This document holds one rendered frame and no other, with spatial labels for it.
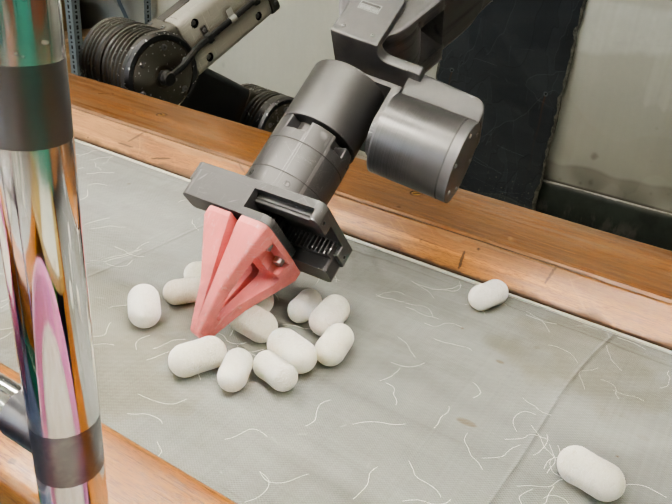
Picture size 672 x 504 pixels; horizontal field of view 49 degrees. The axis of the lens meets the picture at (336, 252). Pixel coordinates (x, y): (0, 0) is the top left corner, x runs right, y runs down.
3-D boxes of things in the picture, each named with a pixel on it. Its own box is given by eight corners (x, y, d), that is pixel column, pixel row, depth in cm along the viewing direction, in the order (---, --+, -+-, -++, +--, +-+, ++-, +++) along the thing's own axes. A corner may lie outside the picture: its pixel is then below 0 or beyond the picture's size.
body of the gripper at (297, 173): (311, 228, 43) (368, 129, 45) (182, 182, 47) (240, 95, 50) (341, 276, 48) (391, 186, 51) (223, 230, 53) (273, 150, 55)
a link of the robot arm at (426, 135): (373, 53, 59) (367, -29, 51) (508, 101, 55) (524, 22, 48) (301, 170, 55) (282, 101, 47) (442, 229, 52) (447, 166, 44)
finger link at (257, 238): (203, 330, 42) (283, 196, 44) (115, 288, 45) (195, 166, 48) (248, 369, 47) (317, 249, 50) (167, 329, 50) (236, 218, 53)
